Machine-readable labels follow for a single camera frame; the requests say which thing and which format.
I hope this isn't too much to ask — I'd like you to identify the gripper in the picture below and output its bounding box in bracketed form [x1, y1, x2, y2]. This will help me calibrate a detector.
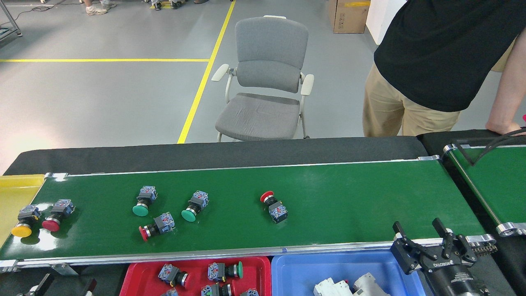
[390, 219, 491, 296]

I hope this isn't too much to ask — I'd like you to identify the yellow mushroom push button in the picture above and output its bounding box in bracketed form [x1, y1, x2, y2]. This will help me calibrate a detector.
[11, 205, 42, 238]

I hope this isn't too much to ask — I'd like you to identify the white circuit breaker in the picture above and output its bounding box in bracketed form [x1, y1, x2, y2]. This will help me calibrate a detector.
[352, 272, 391, 296]
[313, 277, 354, 296]

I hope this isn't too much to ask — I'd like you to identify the red plastic tray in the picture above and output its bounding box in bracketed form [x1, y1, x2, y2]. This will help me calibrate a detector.
[119, 257, 272, 296]

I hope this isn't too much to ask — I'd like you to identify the green infeed conveyor belt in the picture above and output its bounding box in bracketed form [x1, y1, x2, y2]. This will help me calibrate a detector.
[443, 143, 526, 237]

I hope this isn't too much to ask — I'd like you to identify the long green conveyor belt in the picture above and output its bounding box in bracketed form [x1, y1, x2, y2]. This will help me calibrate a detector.
[0, 155, 498, 274]

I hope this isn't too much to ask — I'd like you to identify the blue plastic tray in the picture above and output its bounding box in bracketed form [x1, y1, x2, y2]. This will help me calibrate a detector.
[271, 250, 427, 296]

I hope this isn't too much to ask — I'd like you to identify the person's left hand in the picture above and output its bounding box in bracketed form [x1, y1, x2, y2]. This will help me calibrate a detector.
[486, 121, 526, 136]

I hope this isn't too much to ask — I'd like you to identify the yellow plastic bin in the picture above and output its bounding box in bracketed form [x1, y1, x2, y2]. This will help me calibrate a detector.
[0, 174, 46, 247]

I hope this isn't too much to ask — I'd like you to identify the grey metal rack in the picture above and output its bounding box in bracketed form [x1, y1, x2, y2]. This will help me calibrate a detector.
[0, 0, 23, 41]

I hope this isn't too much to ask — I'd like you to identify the grey office chair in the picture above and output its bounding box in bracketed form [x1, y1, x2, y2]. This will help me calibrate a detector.
[211, 15, 315, 142]

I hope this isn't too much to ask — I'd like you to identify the black drive chain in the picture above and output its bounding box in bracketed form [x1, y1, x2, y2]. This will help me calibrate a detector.
[468, 240, 498, 257]

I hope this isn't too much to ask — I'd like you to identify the black wire guide bracket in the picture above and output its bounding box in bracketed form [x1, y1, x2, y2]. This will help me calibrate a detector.
[452, 127, 526, 167]

